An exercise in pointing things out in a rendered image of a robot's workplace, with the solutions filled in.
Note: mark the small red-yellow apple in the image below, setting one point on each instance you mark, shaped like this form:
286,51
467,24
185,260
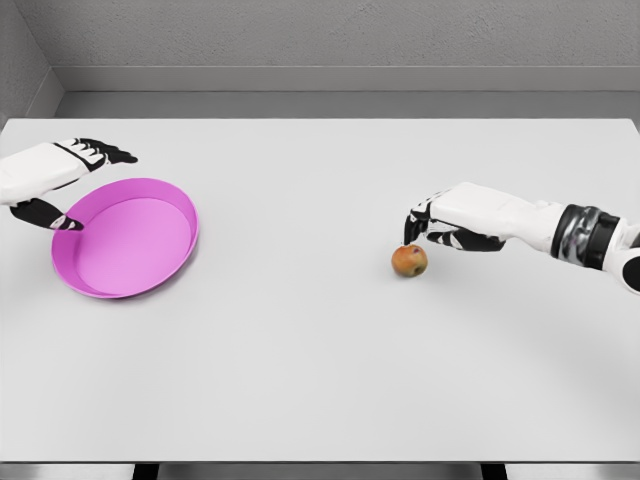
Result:
409,260

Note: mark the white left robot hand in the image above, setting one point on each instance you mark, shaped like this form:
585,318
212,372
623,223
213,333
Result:
40,167

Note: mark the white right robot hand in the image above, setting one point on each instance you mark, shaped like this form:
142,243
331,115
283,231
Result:
480,210

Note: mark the pink round plate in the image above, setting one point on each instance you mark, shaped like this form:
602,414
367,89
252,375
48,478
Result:
135,245

